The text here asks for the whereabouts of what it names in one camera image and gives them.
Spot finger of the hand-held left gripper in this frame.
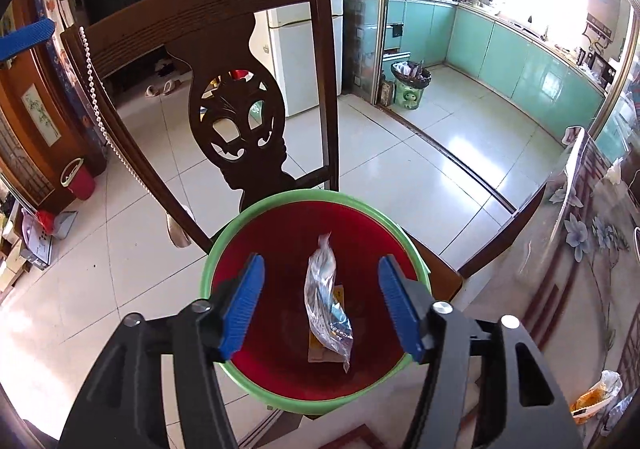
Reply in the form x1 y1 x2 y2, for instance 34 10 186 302
0 18 56 64

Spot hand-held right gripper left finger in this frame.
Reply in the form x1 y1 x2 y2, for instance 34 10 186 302
59 253 266 449

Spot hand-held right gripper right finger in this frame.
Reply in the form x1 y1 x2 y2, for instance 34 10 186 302
377 255 583 449

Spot red bin with green rim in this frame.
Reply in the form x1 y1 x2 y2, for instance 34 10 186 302
200 189 432 415

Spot clear plastic wrapper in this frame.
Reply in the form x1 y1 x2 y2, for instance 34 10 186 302
304 231 353 372

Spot yellow snack wrapper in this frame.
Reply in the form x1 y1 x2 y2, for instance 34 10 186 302
307 284 351 365

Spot green cartoon trash bin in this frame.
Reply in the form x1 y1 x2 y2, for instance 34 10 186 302
391 60 432 111

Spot cartoon printed banner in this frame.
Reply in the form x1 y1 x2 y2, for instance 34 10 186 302
32 0 108 175

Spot bamboo picture panel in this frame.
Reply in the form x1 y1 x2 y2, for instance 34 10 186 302
22 84 61 146

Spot small red lidded bin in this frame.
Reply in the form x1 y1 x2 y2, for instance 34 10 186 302
60 158 97 201

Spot dark wooden carved chair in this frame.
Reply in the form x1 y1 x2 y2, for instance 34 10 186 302
60 0 466 449

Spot floral tablecloth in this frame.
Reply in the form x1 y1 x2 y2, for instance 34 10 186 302
460 126 640 449

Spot grey dustpan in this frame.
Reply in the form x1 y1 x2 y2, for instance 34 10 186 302
47 210 79 240

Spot orange snack wrapper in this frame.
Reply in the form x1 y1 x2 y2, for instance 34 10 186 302
570 370 623 425

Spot white refrigerator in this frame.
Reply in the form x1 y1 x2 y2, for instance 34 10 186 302
222 0 346 117

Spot teal kitchen cabinets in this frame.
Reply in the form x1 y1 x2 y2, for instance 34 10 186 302
387 0 608 117

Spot glass sliding door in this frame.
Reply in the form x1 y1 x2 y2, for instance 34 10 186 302
342 0 393 105

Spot black countertop appliance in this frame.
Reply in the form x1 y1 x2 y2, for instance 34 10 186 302
587 52 616 80

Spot white pearl bead string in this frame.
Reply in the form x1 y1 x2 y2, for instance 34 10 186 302
79 26 151 200

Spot wall water heater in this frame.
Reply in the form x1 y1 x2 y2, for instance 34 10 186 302
586 0 622 40

